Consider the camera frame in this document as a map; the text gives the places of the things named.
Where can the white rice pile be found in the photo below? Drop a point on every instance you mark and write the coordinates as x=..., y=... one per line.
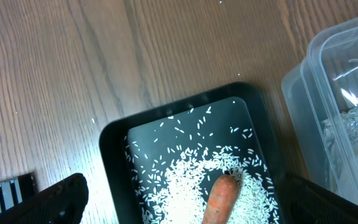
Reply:
x=175, y=161

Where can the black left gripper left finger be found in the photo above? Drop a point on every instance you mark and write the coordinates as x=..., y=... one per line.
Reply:
x=63, y=202

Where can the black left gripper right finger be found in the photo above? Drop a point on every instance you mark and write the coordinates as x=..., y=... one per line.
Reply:
x=302, y=201

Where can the black rectangular tray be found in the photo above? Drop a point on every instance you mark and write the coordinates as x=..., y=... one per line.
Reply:
x=117, y=168

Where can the clear plastic bin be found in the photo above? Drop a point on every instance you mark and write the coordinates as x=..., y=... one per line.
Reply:
x=317, y=91

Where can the orange carrot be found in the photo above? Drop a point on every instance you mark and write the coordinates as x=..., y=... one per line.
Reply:
x=222, y=198

